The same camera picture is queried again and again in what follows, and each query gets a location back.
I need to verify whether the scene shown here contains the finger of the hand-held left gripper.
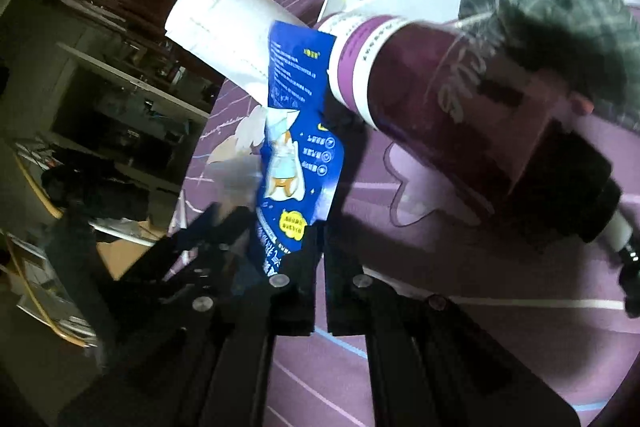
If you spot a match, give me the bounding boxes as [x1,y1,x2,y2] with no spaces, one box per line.
[162,247,241,298]
[167,202,253,253]

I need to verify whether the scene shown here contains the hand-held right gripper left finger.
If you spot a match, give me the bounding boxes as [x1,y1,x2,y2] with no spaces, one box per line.
[59,226,324,427]

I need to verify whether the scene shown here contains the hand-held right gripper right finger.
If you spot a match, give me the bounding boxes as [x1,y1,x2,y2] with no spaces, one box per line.
[324,226,582,427]

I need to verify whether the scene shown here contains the blue printed packet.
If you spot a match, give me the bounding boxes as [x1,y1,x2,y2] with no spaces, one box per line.
[252,21,347,289]

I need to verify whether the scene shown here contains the white shelf board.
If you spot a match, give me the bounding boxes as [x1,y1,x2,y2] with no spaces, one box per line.
[55,42,211,124]

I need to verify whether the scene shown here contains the purple printed tablecloth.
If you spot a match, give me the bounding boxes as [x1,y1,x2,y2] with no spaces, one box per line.
[170,0,640,427]

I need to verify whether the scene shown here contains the purple bottle with black cap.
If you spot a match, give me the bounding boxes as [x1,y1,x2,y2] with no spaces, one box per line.
[315,13,640,319]

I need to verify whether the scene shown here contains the white paper bag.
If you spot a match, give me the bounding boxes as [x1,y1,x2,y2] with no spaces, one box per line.
[164,0,314,110]

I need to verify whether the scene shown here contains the grey plaid cloth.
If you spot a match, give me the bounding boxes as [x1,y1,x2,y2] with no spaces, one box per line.
[457,0,640,136]

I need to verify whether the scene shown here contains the yellow metal frame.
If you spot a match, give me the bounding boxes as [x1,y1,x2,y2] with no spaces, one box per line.
[10,151,97,349]

